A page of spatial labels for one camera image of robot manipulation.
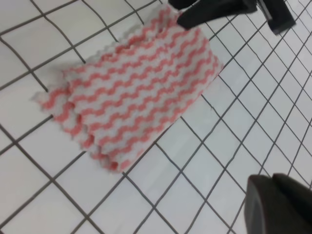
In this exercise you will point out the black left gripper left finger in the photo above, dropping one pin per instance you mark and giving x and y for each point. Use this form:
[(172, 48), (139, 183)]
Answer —
[(267, 210)]

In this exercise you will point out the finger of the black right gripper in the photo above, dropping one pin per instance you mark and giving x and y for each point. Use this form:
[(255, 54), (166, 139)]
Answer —
[(277, 15), (215, 9)]

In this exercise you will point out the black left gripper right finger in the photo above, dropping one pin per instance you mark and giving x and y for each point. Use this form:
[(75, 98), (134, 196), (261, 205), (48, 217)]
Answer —
[(297, 212)]

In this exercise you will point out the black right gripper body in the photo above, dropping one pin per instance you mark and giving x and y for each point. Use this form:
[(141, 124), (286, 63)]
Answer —
[(185, 4)]

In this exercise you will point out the pink wavy striped towel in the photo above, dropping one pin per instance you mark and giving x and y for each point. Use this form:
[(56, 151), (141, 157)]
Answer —
[(124, 96)]

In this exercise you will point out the white black-grid tablecloth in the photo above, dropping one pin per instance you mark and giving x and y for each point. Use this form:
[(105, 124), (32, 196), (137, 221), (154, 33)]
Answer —
[(255, 118)]

